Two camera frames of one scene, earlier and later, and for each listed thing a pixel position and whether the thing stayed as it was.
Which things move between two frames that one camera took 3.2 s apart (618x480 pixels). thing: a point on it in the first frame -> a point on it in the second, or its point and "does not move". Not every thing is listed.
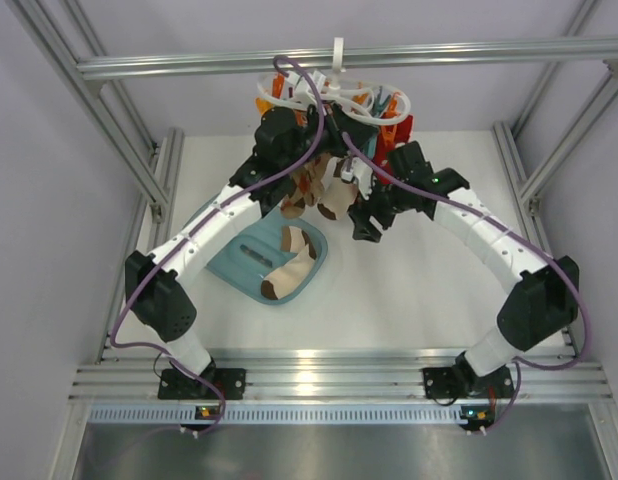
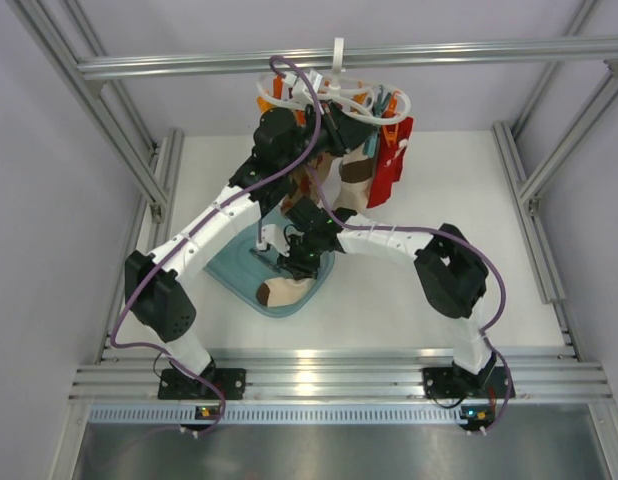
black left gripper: (337, 122) does not move
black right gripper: (361, 213) -> (294, 265)
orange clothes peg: (388, 134) does not move
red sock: (402, 134) does not move
